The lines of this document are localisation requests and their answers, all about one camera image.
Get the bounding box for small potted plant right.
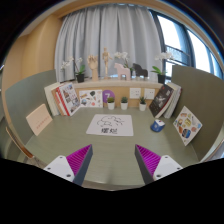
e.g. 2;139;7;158
139;97;147;111

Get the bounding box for white orchid pot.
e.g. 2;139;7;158
61;57;85;79
152;52;174;84

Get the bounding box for white wall socket right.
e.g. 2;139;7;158
144;88;155;99

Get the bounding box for white wall socket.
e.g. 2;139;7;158
129;88;141;99
144;88;155;99

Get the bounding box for pink horse figure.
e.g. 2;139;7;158
114;63;131;81

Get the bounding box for black book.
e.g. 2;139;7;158
149;84;174;118

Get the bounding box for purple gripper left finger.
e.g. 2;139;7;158
43;144;94;187

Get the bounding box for small potted plant middle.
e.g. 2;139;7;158
121;97;128;110

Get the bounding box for grey curtain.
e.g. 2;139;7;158
54;4;161;82

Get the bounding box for white books behind black book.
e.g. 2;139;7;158
163;82;182;119

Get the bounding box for white paper mat with drawing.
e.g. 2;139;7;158
86;114;134;137

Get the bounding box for red and white magazine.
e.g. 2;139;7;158
56;82;80;116

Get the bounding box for black horse figure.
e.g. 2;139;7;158
133;63;148;78

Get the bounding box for colourful sticker board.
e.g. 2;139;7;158
173;106;203;146

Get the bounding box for pink card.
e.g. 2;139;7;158
26;104;53;136

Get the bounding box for wooden hand model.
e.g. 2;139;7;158
87;55;98;81

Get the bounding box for small potted plant left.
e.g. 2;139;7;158
107;97;115;110

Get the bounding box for white orchid right pot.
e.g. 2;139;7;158
152;52;174;84

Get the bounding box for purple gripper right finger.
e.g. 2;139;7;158
134;144;184;185

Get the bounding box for white orchid middle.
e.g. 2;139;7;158
114;52;133;71

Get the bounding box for wooden shelf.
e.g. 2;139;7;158
73;79;161;107

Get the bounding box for picture card with objects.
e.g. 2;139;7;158
79;90;103;108

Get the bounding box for small potted plant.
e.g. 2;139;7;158
139;97;147;111
107;97;115;110
121;97;128;110

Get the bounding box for white wall socket left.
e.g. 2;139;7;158
129;88;141;99

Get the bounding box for wooden mannequin figure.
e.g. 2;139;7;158
102;48;112;79

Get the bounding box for purple round number sign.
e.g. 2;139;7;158
103;90;115;103

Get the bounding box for white orchid left pot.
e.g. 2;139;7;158
61;57;85;79

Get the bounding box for white books stack left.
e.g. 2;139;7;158
44;82;60;116

